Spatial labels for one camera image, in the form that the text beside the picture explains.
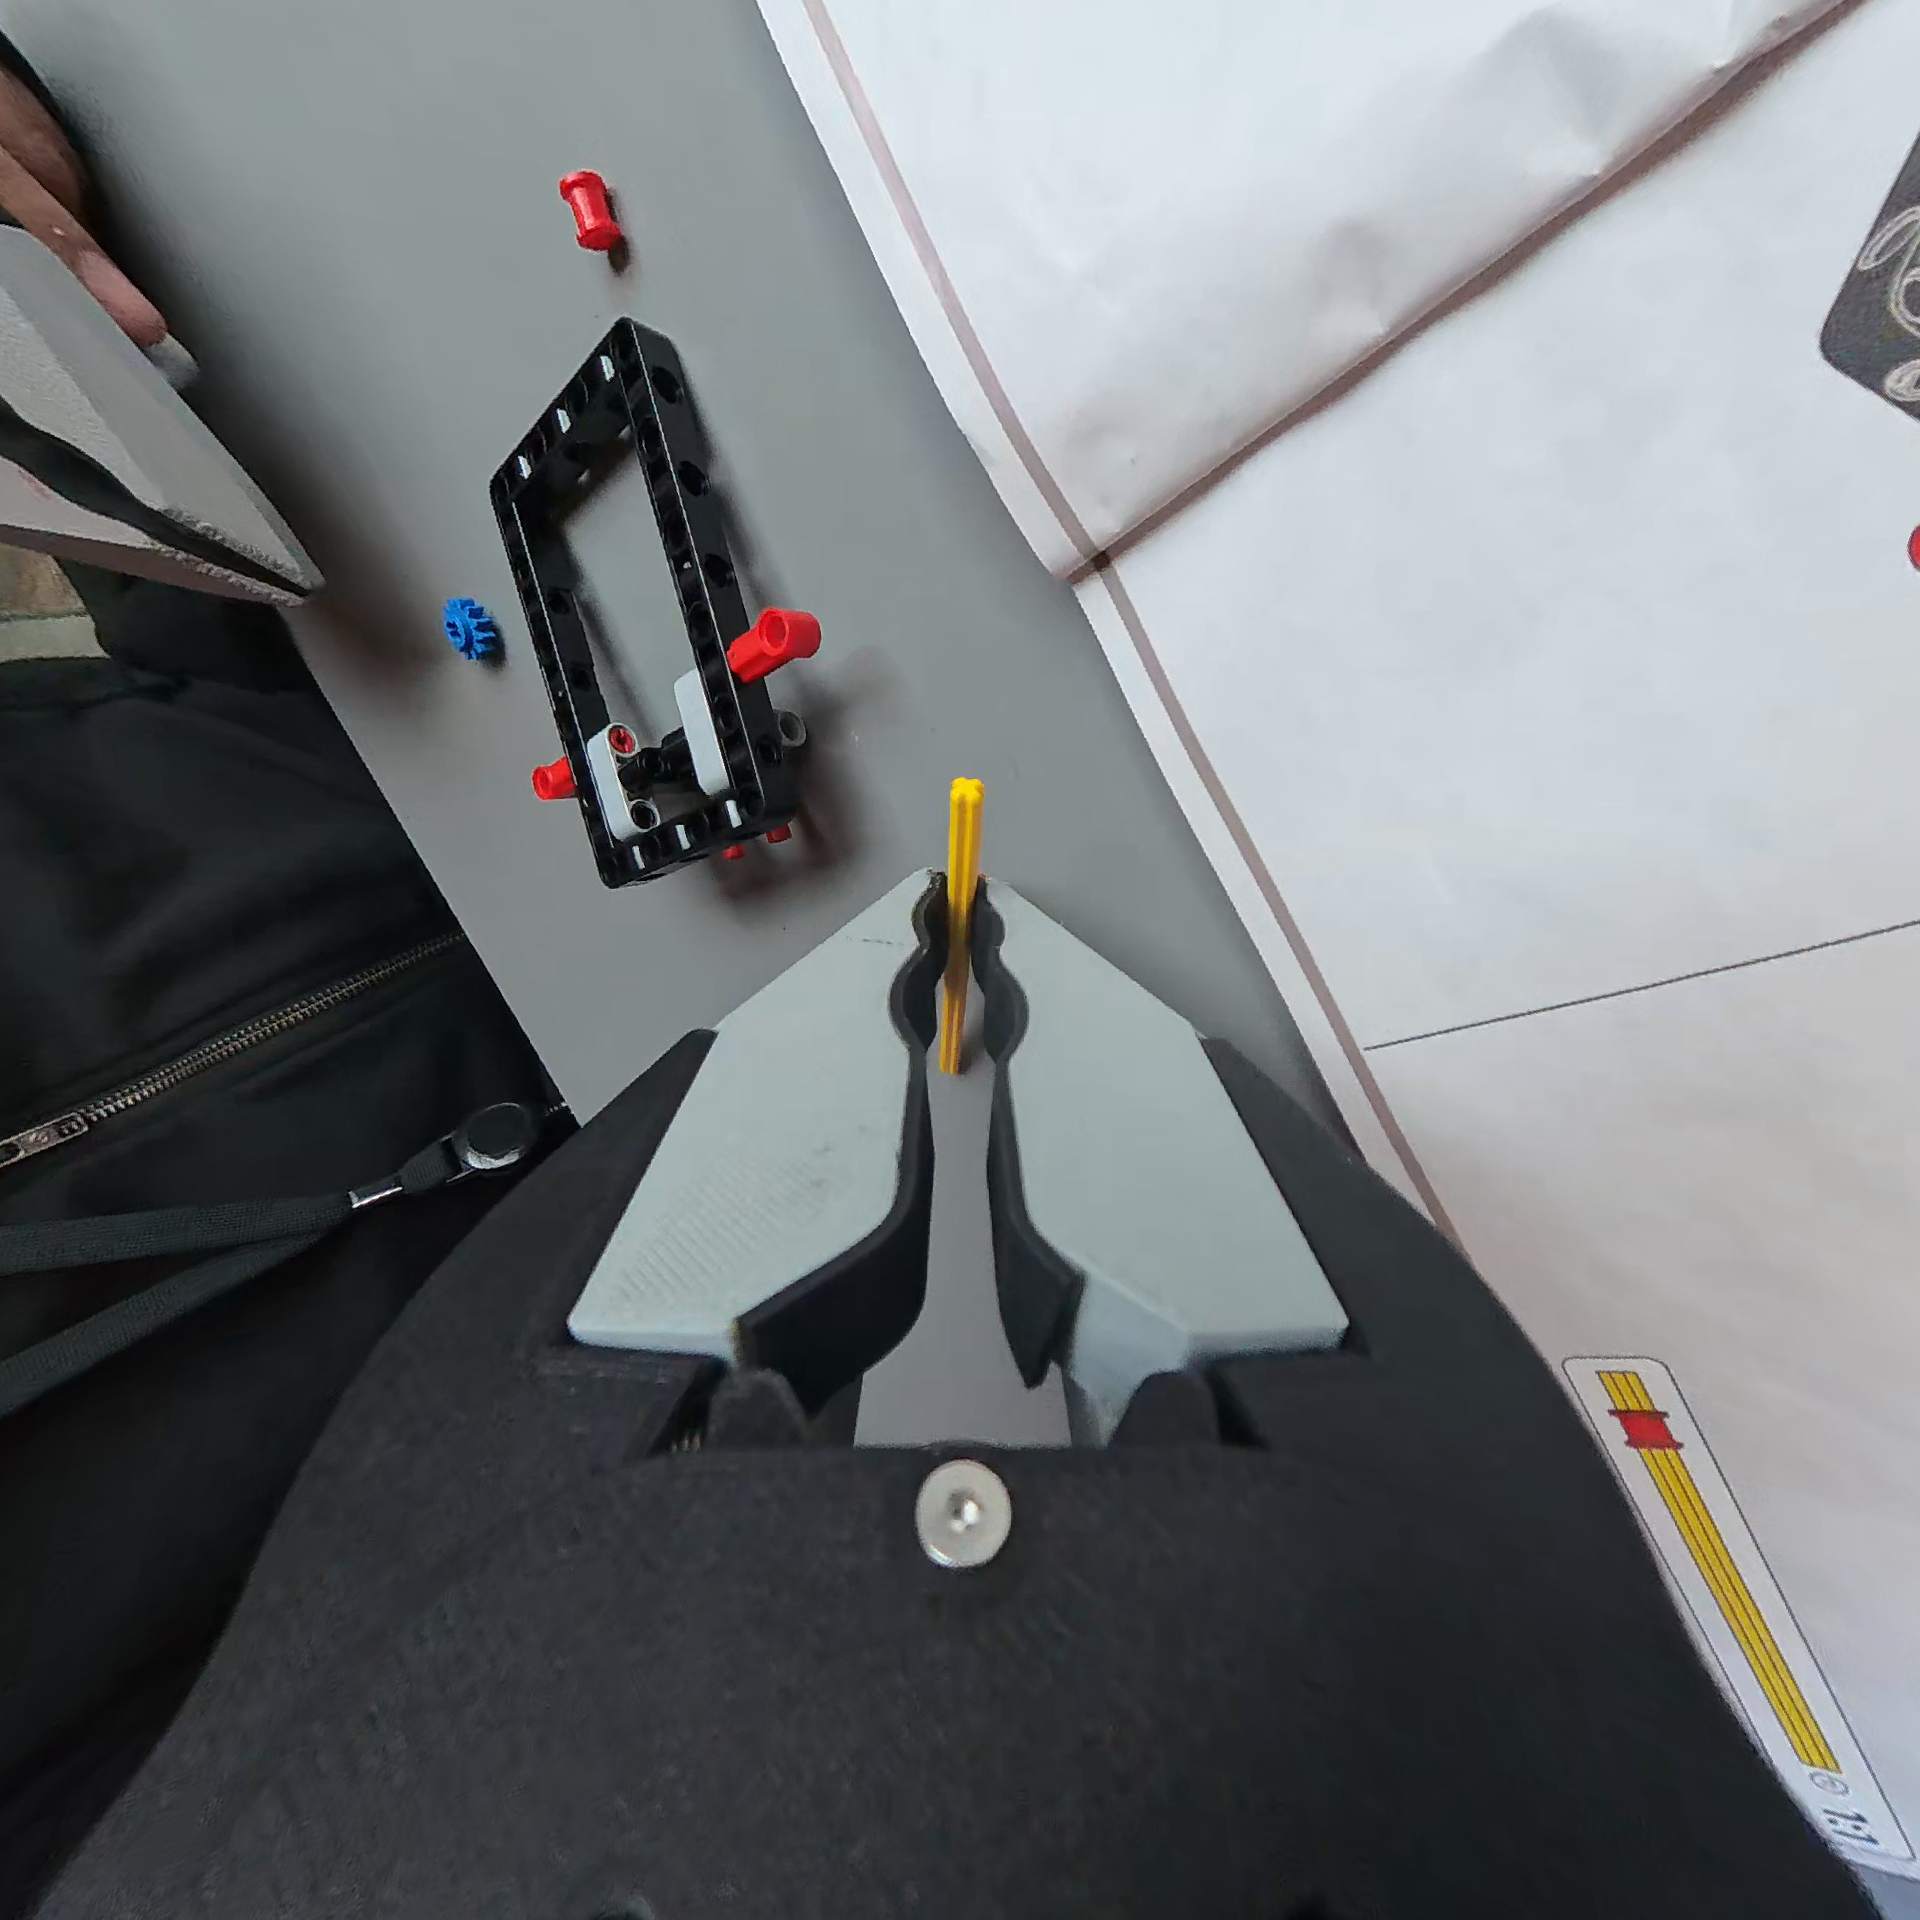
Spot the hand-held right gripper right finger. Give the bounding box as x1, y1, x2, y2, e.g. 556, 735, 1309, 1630
966, 873, 1354, 1445

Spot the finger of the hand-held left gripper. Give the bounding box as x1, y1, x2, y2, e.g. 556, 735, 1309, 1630
0, 457, 308, 609
0, 225, 326, 596

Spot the black lego frame assembly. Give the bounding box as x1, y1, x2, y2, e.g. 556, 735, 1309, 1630
490, 316, 825, 891

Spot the black lanyard with badge reel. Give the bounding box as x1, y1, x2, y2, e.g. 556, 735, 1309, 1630
0, 1099, 545, 1420

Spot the person's left hand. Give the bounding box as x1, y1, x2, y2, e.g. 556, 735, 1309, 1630
0, 66, 169, 350

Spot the lego instruction booklet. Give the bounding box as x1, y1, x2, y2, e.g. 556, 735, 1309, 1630
755, 0, 1920, 1876

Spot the yellow lego axle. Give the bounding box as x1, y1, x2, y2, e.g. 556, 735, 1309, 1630
939, 774, 988, 1077

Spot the person's black jacket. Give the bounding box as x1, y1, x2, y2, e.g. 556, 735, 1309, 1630
0, 569, 579, 1920

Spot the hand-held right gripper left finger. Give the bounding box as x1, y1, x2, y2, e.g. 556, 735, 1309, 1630
568, 866, 946, 1414

